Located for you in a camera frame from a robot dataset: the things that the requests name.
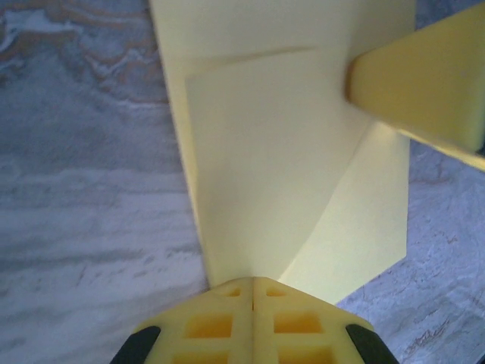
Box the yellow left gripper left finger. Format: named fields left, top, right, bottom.
left=138, top=276, right=254, bottom=364

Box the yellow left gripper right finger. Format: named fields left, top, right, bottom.
left=252, top=276, right=374, bottom=364

